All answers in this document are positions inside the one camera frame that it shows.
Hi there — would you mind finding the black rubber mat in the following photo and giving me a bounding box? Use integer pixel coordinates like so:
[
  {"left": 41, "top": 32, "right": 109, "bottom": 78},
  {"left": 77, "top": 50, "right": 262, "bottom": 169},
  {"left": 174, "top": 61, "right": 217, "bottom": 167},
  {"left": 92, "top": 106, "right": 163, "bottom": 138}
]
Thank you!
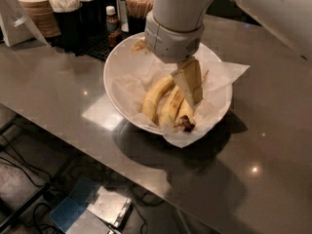
[{"left": 48, "top": 29, "right": 130, "bottom": 62}]

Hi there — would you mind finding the silver metal box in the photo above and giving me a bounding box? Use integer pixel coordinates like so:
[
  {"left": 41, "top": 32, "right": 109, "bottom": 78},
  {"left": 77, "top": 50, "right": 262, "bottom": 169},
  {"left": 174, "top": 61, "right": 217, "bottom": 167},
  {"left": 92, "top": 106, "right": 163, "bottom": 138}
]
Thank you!
[{"left": 87, "top": 186, "right": 132, "bottom": 228}]

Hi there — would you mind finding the white bowl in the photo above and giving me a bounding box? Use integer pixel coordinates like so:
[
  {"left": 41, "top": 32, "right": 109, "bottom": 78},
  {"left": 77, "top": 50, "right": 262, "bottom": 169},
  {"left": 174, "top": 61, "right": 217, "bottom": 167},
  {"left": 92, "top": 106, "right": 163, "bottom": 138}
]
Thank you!
[{"left": 102, "top": 31, "right": 234, "bottom": 137}]

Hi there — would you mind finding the black cup of white packets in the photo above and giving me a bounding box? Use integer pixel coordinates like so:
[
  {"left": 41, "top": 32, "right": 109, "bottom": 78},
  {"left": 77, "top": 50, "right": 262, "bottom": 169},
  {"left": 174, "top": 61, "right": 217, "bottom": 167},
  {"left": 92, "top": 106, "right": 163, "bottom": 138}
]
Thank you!
[{"left": 49, "top": 0, "right": 85, "bottom": 50}]

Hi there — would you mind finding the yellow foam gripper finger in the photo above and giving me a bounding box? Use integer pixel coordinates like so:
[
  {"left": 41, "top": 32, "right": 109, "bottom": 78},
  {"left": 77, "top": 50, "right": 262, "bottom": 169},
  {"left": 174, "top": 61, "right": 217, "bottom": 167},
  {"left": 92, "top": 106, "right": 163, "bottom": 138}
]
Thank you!
[
  {"left": 171, "top": 57, "right": 203, "bottom": 109},
  {"left": 131, "top": 37, "right": 150, "bottom": 53}
]

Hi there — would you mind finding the white parchment paper liner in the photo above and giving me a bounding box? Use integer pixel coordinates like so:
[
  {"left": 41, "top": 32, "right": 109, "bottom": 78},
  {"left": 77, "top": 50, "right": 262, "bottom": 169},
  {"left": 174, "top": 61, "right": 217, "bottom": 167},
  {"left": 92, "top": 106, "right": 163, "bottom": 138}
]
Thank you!
[{"left": 111, "top": 42, "right": 252, "bottom": 149}]

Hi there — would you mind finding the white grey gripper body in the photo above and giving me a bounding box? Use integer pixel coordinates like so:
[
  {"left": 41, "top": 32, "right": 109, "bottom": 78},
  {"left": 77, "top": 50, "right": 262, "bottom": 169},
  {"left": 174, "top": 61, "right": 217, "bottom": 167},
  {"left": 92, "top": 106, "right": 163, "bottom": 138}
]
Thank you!
[{"left": 144, "top": 12, "right": 204, "bottom": 63}]

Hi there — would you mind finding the black floor cable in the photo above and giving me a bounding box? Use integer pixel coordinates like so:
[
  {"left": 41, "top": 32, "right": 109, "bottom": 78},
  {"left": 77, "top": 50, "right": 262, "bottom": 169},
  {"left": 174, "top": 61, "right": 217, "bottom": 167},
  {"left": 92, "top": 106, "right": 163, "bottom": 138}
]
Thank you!
[{"left": 0, "top": 135, "right": 53, "bottom": 188}]

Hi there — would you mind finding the blue perforated box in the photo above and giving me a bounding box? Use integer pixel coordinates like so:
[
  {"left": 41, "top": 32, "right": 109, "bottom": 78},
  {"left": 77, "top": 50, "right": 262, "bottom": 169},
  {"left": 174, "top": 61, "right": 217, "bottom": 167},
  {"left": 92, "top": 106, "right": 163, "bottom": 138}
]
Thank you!
[{"left": 50, "top": 177, "right": 99, "bottom": 233}]

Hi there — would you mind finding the white paper bag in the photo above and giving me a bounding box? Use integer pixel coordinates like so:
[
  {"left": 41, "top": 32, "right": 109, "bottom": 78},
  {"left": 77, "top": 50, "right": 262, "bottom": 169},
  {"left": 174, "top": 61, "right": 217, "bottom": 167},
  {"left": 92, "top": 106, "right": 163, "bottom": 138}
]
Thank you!
[{"left": 0, "top": 0, "right": 47, "bottom": 47}]

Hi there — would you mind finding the yellow banana brown end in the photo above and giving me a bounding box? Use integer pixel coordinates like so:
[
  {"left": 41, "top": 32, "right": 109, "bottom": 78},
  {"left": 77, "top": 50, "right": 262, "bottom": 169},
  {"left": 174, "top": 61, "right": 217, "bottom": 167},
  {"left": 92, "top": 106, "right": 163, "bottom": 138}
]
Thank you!
[{"left": 175, "top": 99, "right": 196, "bottom": 133}]

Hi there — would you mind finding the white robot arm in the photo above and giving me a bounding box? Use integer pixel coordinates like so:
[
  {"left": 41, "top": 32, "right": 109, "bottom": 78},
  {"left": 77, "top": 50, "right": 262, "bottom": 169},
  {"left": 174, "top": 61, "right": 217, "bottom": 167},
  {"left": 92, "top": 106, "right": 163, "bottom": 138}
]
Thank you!
[{"left": 144, "top": 0, "right": 312, "bottom": 107}]

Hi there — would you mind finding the black metal frame bar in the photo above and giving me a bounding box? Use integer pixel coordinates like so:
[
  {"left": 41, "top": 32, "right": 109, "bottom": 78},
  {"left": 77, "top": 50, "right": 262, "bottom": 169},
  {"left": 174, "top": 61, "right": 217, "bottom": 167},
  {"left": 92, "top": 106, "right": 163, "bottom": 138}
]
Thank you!
[{"left": 0, "top": 183, "right": 50, "bottom": 233}]

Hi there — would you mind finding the black rear container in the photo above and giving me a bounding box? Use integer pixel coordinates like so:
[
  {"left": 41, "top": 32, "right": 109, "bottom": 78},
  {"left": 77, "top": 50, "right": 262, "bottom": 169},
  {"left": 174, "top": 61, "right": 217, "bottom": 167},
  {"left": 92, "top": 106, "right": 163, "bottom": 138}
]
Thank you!
[{"left": 82, "top": 0, "right": 116, "bottom": 36}]

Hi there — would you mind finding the black cup of wooden stirrers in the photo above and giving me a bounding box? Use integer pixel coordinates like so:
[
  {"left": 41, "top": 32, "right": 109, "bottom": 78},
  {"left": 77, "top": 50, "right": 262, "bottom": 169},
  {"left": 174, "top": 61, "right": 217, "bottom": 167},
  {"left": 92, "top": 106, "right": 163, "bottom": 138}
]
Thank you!
[{"left": 126, "top": 0, "right": 154, "bottom": 34}]

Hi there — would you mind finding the small brown sauce bottle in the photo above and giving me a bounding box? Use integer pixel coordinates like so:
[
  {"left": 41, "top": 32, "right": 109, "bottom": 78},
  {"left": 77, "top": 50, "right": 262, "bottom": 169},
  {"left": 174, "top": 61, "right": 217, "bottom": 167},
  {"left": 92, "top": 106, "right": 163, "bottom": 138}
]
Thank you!
[{"left": 105, "top": 6, "right": 122, "bottom": 48}]

